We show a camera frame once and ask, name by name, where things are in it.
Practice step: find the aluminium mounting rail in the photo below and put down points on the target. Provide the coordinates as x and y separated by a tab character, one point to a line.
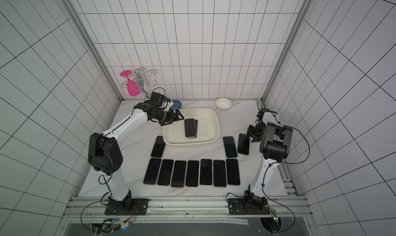
196	209

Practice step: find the blue ceramic bowl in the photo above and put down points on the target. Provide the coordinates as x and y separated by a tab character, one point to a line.
176	105

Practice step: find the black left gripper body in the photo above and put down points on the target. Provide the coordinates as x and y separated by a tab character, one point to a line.
165	116

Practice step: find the chrome glass holder stand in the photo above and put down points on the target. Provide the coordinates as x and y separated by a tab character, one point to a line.
142	80

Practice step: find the white ceramic bowl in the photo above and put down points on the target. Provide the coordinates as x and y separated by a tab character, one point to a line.
223	103

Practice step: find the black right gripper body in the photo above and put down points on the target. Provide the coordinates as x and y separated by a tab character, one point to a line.
253	132

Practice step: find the white plastic storage box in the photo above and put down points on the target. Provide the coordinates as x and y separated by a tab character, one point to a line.
199	126

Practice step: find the pink stack phone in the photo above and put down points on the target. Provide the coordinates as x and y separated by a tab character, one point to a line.
189	128

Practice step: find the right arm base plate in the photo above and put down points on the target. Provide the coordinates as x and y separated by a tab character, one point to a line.
237	206

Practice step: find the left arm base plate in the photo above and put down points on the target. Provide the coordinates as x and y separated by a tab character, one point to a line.
127	207

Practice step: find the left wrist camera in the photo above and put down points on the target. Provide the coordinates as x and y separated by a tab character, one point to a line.
160	101

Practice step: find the pink plastic wine glass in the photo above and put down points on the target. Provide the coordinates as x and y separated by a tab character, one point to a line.
130	84

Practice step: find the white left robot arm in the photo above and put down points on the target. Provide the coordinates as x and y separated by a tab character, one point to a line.
106	157

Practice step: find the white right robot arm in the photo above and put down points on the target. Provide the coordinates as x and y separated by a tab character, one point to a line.
274	140

